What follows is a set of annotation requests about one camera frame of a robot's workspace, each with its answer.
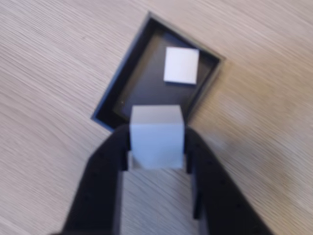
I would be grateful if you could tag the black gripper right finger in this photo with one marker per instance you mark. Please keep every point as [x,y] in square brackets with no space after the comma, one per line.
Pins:
[220,208]

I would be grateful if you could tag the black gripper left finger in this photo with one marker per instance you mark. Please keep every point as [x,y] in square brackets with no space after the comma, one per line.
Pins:
[97,195]

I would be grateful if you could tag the white cube block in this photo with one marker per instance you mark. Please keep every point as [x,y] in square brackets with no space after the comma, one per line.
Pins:
[156,137]
[181,66]

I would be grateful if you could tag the dark rectangular open box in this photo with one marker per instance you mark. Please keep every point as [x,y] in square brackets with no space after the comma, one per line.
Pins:
[141,93]

